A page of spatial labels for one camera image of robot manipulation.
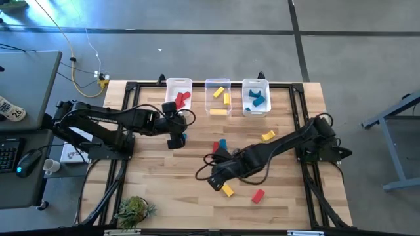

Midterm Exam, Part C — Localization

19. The white printed pouch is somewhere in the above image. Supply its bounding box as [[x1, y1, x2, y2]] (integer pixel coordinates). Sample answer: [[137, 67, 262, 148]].
[[0, 96, 26, 123]]

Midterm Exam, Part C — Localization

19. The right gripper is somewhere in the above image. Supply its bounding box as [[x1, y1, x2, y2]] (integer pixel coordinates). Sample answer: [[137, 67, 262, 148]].
[[207, 156, 251, 193]]

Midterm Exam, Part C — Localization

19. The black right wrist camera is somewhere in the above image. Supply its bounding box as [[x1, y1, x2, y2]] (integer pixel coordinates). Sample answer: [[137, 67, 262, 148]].
[[213, 147, 233, 162]]

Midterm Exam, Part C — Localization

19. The black keyboard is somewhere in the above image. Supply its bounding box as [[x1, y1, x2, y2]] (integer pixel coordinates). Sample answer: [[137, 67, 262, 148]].
[[0, 138, 24, 174]]

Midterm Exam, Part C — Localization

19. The white printed box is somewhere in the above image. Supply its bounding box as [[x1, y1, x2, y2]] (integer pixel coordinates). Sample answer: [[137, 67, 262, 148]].
[[60, 129, 91, 164]]

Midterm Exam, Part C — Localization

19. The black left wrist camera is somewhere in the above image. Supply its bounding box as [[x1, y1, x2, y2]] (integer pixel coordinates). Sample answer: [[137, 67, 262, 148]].
[[161, 101, 178, 115]]

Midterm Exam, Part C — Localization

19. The blue-grey table frame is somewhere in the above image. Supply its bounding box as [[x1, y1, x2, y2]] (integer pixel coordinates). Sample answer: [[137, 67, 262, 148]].
[[360, 90, 420, 193]]

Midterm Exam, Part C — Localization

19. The white plastic bin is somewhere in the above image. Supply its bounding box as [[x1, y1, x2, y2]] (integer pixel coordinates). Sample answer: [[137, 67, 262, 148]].
[[163, 77, 194, 117], [241, 78, 272, 118]]

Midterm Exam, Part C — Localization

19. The clear plastic bin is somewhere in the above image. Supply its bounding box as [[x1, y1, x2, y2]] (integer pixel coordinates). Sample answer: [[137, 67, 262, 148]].
[[204, 77, 233, 118]]

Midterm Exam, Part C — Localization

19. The white mug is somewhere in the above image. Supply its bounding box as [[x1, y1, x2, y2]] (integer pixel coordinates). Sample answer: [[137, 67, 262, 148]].
[[42, 158, 62, 176]]

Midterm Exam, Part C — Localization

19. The black computer mouse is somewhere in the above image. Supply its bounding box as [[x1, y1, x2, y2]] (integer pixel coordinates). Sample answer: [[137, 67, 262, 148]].
[[15, 149, 43, 179]]

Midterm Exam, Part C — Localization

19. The yellow cable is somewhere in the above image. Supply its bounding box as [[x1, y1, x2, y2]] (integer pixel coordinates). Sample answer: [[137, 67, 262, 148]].
[[33, 0, 109, 99]]

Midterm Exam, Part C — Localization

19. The white cable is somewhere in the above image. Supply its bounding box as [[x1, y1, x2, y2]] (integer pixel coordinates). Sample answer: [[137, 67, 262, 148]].
[[77, 0, 102, 78]]

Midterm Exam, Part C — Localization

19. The green potted plant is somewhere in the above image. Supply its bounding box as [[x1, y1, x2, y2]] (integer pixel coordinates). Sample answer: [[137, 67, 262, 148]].
[[114, 195, 158, 230]]

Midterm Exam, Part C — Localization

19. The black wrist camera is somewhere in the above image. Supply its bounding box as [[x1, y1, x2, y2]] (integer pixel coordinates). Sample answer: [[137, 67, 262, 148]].
[[161, 101, 178, 115], [213, 147, 233, 162]]

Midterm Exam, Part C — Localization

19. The dark grey desk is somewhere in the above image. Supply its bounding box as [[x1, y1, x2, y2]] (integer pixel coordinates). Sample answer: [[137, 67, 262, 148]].
[[0, 129, 55, 210]]

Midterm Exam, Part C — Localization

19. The silver metal bracket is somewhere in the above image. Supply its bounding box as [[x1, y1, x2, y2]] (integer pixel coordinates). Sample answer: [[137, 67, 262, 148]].
[[287, 230, 325, 236], [104, 228, 142, 236]]

